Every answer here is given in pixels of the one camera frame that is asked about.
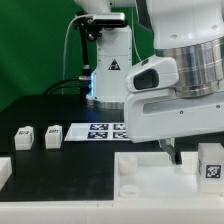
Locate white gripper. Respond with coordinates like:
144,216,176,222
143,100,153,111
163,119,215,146
124,90,224,165

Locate white square tabletop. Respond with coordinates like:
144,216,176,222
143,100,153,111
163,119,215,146
114,152,224,199

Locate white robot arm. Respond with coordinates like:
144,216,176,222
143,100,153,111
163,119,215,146
74,0,224,161

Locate white marker plate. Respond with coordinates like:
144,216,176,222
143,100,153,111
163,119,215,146
65,123,129,142

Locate white left obstacle block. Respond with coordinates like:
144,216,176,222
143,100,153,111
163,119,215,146
0,157,12,190

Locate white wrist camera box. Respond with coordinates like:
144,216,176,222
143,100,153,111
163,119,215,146
125,55,179,93

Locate white front rail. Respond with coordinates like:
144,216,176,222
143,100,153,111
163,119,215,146
0,198,224,224

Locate white thin cable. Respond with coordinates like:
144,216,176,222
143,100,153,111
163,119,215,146
131,7,143,66

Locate black camera stand pole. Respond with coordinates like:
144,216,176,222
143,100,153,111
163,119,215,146
79,27,91,99

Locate black base cables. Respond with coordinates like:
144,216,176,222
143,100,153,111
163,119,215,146
43,77,93,96

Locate black camera on stand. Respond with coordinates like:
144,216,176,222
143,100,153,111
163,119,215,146
73,12,127,42

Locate white camera cable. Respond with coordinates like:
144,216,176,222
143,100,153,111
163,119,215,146
62,14,88,94

